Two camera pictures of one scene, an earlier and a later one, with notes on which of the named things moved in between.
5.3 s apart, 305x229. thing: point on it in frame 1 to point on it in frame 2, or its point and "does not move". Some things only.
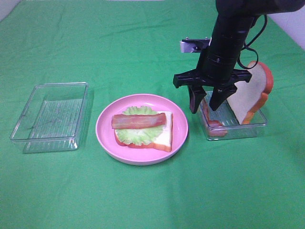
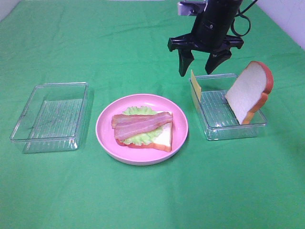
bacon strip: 215,128 to 126,132
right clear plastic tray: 221,124 does not move
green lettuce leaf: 137,136 does not move
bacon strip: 124,121 does not move
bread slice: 250,97 does not move
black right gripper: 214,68 to 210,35
